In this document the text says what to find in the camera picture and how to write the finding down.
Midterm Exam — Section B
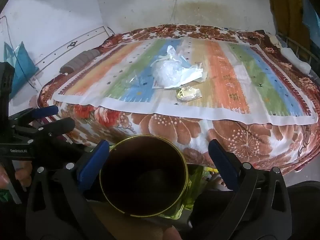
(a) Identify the clear plastic wrapper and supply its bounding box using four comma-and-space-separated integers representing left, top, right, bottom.
122, 69, 144, 88

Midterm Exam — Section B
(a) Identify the metal bed rail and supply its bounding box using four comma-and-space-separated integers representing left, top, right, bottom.
277, 32, 320, 64

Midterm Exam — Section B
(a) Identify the white headboard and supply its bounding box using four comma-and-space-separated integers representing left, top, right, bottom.
32, 26, 116, 88

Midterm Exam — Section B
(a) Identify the grey rolled pillow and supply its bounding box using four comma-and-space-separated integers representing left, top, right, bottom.
60, 49, 101, 74

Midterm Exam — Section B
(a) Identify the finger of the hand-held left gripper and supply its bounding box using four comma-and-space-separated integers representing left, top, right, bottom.
12, 117, 76, 146
9, 105, 59, 128

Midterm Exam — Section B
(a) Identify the white pillow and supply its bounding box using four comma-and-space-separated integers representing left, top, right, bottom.
282, 47, 312, 74

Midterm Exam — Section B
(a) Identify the teal bag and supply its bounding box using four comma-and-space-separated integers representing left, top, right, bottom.
4, 41, 40, 91

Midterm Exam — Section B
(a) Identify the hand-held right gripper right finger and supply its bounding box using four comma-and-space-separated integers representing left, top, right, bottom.
200, 139, 292, 240

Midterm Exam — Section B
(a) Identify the brown floral blanket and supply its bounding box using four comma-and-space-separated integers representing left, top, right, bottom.
29, 24, 320, 176

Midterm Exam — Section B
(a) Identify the striped colourful bed sheet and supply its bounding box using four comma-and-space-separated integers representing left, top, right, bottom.
52, 36, 319, 126

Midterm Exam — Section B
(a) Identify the white power strip cable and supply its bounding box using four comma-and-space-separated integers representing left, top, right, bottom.
169, 0, 178, 26

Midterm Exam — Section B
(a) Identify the gold foil wrapper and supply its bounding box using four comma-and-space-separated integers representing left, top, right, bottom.
176, 85, 202, 102

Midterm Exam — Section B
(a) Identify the blue printed hanging cloth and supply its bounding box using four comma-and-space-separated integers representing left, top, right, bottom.
301, 0, 320, 34

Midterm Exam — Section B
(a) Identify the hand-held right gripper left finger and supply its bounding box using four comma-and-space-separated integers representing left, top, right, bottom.
25, 139, 118, 240

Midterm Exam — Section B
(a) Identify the dark bin with gold rim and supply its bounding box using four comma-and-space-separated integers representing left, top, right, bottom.
99, 135, 189, 217

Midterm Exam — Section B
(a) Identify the person's left hand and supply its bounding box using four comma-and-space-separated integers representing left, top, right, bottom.
0, 160, 33, 190

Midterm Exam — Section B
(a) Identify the mustard hanging garment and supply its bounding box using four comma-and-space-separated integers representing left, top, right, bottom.
269, 0, 304, 46

